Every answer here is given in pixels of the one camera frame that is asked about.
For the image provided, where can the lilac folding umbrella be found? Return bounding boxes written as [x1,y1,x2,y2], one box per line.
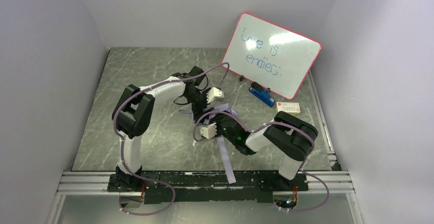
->
[179,104,240,185]

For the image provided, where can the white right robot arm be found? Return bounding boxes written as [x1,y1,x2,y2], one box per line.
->
[210,111,318,180]

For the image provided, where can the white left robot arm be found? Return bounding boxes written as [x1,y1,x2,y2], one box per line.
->
[112,66,210,189]

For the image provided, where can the blue black stapler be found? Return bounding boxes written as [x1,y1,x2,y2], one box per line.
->
[249,82,275,107]

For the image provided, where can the white staples box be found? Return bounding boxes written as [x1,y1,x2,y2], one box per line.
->
[276,102,301,116]

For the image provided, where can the red framed whiteboard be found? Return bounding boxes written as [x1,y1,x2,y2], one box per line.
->
[222,12,322,100]

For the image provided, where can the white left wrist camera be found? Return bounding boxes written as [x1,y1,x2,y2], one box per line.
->
[206,87,224,104]

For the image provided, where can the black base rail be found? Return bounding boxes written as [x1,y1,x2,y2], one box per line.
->
[106,170,309,204]

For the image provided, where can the aluminium frame rail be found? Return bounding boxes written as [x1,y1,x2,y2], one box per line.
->
[50,76,362,223]

